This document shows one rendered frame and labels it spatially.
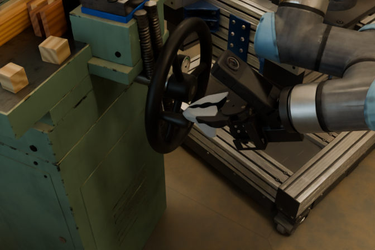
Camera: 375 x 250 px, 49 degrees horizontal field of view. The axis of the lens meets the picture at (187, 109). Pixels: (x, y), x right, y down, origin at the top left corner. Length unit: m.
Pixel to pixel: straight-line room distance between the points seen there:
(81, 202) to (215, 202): 0.76
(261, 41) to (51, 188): 0.56
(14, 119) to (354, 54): 0.54
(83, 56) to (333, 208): 1.20
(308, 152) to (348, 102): 1.03
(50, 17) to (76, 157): 0.30
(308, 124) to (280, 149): 0.99
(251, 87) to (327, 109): 0.12
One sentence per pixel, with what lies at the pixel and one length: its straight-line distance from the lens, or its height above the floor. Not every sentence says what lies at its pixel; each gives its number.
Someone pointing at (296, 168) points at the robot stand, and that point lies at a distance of 1.53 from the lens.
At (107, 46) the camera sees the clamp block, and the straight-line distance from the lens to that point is 0.82.
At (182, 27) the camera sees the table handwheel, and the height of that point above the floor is 0.95.
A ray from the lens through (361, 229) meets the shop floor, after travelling 1.71.
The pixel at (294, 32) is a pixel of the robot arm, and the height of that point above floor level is 1.01.
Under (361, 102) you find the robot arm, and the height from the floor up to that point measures 1.00.
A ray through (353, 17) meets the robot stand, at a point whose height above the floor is 0.82.
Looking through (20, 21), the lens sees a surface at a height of 0.92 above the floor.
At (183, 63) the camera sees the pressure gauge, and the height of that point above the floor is 0.68.
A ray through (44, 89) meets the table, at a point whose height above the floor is 0.89.
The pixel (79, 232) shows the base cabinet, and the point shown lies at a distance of 1.07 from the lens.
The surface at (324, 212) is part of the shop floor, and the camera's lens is 1.71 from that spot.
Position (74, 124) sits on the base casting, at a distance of 0.87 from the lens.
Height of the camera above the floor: 1.34
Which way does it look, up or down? 41 degrees down
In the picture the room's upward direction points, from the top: straight up
